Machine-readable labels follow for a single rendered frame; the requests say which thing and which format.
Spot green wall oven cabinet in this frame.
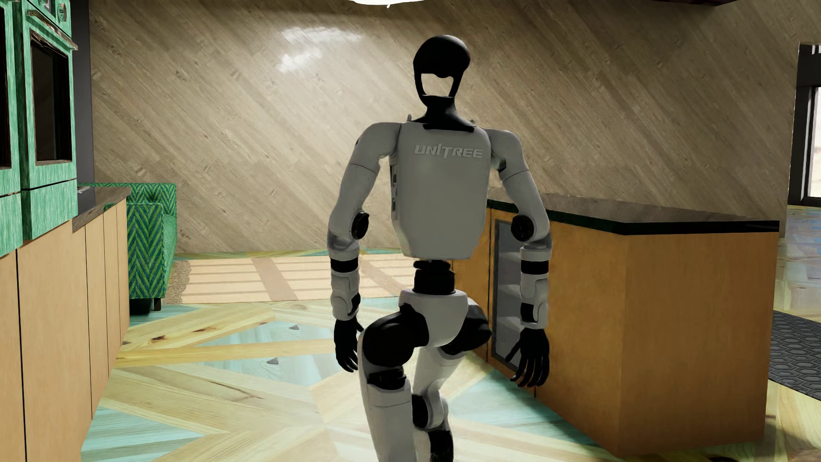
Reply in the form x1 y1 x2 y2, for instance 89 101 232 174
0 0 80 258

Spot right robot leg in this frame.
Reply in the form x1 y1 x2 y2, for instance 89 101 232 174
357 304 431 462

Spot wooden counter island dark top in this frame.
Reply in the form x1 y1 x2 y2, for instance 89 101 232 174
452 192 781 458

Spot dark hexagon floor mat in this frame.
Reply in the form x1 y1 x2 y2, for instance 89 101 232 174
767 309 821 403

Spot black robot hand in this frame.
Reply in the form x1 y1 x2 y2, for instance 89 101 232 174
333 315 365 373
505 325 552 389

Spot robot leg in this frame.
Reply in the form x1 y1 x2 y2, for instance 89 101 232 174
357 304 431 462
410 304 494 462

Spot glass door in counter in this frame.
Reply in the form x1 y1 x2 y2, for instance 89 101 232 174
490 218 526 374

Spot wooden base cabinets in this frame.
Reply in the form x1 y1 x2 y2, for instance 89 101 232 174
0 185 133 462

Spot green patterned armchair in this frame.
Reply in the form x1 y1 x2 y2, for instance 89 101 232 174
80 182 178 315

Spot black and white robot pelvis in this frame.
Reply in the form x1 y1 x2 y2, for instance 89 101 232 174
398 258 473 349

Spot beige striped rug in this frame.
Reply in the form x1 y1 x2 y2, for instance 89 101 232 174
165 255 419 305

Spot black robot head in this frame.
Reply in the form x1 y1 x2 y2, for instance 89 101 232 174
412 35 477 133

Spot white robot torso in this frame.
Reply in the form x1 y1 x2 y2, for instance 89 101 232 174
388 119 495 261

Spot left robot leg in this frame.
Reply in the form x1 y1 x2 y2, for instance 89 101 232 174
410 304 494 462

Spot black framed window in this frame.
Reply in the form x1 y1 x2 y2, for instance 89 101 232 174
787 43 821 208

